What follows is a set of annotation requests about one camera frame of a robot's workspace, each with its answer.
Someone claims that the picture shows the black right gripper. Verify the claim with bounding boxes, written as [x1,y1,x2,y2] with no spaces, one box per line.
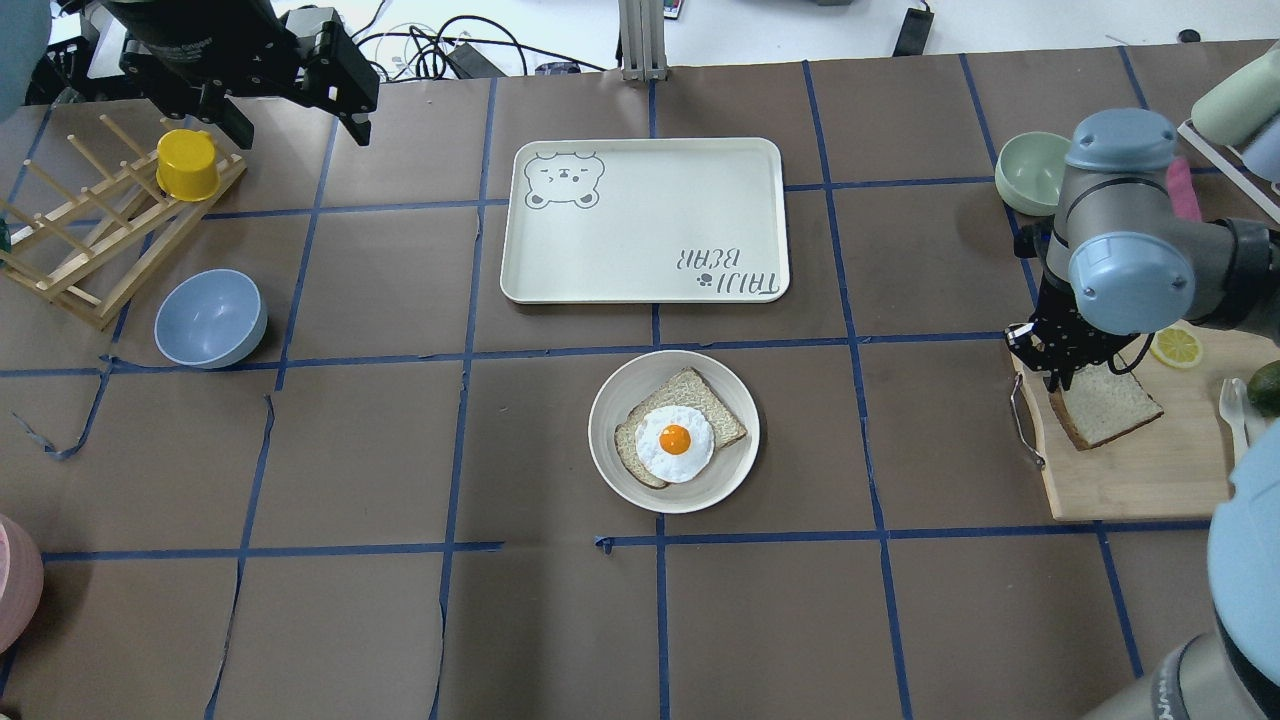
[1005,272,1156,393]

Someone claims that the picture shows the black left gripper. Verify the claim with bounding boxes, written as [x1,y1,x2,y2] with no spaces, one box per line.
[60,1,379,150]

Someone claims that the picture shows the white bread slice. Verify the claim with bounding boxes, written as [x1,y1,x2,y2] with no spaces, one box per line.
[1050,365,1164,451]

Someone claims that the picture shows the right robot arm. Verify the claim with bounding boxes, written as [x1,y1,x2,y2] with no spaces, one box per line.
[1006,108,1279,719]

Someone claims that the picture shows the bread slice on plate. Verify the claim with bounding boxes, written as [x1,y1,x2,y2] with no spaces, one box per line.
[613,366,748,489]

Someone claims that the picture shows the white round plate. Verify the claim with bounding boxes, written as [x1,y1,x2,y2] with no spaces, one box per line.
[588,350,762,514]

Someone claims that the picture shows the yellow mug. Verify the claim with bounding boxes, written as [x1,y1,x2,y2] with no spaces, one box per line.
[156,129,221,202]

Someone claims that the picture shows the wooden cutting board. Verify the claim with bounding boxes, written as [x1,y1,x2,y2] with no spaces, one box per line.
[1010,322,1279,521]

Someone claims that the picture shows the avocado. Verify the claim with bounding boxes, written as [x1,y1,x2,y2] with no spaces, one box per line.
[1245,360,1280,418]

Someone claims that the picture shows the pink cloth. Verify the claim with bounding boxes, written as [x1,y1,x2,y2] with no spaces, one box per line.
[1165,156,1203,222]

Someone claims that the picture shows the light green bowl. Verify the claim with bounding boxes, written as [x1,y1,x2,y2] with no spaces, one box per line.
[993,131,1071,217]

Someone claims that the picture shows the blue bowl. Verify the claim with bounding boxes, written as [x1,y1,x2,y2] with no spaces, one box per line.
[154,268,269,370]

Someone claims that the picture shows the wooden dish rack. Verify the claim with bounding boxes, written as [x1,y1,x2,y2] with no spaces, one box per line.
[3,114,247,331]

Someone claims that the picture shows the blue cup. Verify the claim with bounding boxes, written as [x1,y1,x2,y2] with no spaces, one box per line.
[1242,114,1280,184]

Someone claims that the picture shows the green cup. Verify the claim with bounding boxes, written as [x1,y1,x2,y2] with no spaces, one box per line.
[1190,44,1279,146]

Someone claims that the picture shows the cream bear tray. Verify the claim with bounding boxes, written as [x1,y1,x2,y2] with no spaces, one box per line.
[500,137,791,304]

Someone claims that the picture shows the small power brick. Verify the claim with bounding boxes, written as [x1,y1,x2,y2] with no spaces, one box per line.
[892,6,934,56]

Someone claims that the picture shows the fried egg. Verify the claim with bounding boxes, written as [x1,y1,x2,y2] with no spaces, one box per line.
[631,405,716,484]

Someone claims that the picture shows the pink bowl with ice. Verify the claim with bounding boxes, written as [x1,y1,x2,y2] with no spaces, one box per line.
[1,515,44,653]

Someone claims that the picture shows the white wire cup rack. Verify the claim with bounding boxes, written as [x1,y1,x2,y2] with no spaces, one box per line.
[1178,120,1279,224]

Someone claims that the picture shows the aluminium frame post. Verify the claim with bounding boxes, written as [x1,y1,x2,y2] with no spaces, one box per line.
[618,0,669,82]

